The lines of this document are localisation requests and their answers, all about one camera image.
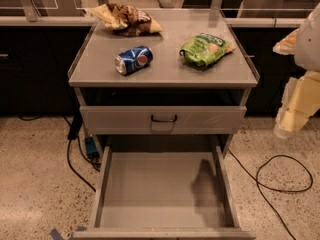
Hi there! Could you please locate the black counter with grey rail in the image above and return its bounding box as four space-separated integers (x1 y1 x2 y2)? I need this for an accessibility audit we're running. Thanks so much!
0 0 306 116

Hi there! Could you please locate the open grey middle drawer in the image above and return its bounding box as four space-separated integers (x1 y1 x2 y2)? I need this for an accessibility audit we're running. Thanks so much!
74 148 255 240

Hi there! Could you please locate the green snack bag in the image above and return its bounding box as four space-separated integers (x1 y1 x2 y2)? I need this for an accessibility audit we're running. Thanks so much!
179 33 235 67

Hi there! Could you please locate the black cable on left floor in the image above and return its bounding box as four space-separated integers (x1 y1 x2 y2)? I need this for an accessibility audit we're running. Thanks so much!
17 111 102 193

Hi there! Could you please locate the black drawer handle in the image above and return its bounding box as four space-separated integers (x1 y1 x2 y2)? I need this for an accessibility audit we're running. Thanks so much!
150 114 178 123

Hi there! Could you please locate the blue tape on floor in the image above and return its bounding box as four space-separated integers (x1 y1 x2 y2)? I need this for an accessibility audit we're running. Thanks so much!
49 225 87 240

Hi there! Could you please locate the black cable on floor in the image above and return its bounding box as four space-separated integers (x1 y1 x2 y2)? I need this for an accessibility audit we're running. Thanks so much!
227 148 314 240
17 111 102 193

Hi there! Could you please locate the blue power adapter box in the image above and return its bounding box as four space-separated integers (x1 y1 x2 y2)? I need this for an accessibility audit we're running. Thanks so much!
85 137 99 158

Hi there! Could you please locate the black cable on right floor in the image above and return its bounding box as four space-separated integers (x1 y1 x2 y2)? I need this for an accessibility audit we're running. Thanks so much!
227 148 314 240

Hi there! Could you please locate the blue pepsi can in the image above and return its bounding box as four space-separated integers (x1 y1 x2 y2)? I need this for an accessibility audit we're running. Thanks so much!
115 46 153 76

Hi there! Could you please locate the brown yellow chip bag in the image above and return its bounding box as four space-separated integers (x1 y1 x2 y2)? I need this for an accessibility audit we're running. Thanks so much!
91 3 163 37

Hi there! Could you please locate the grey drawer cabinet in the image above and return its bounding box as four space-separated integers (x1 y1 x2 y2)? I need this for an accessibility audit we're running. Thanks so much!
69 9 259 240

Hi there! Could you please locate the closed grey upper drawer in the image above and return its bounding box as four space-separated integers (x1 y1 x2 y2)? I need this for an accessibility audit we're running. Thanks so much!
80 106 246 135

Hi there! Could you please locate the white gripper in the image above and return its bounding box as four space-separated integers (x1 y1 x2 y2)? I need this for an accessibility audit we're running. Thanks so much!
273 4 320 139

